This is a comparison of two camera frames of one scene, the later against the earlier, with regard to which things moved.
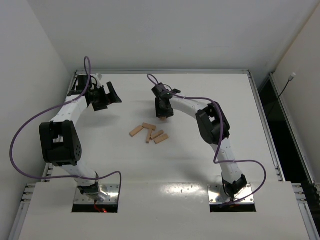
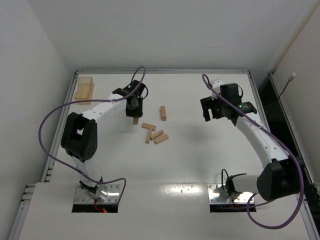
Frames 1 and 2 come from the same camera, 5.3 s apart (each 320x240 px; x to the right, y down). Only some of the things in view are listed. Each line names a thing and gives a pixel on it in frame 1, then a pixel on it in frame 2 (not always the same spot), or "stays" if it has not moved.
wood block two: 135,131 -> 135,120
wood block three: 149,126 stays
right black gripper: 163,111 -> 208,107
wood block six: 161,138 stays
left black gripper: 104,97 -> 134,111
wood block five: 156,134 stays
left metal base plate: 112,190 stays
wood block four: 148,135 stays
